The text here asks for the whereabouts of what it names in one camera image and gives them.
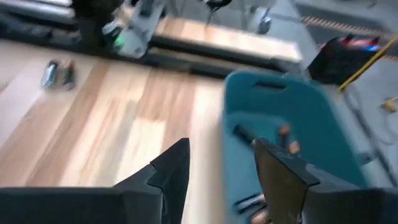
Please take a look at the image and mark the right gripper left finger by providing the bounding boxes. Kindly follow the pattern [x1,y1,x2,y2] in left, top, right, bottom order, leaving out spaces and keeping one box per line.
[113,138,191,224]

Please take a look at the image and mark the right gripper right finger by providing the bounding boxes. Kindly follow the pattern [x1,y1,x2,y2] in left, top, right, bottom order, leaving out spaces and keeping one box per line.
[254,138,358,224]

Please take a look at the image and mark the black copper battery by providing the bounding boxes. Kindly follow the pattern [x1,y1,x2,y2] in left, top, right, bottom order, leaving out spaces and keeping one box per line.
[234,193,267,214]
[278,124,292,147]
[287,139,301,155]
[233,124,259,146]

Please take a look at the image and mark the dark teal plastic bin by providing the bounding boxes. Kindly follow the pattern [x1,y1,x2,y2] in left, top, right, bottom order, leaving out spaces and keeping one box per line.
[220,70,369,224]

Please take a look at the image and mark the black red tool case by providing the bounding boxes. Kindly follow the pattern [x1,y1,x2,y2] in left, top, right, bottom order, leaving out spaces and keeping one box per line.
[309,34,383,85]

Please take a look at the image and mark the yellow cable plug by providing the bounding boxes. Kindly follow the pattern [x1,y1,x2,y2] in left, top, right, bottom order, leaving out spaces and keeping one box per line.
[381,96,398,113]

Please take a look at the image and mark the long yellow cable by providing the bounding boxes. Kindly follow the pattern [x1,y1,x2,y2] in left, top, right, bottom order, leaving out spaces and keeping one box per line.
[338,36,398,91]

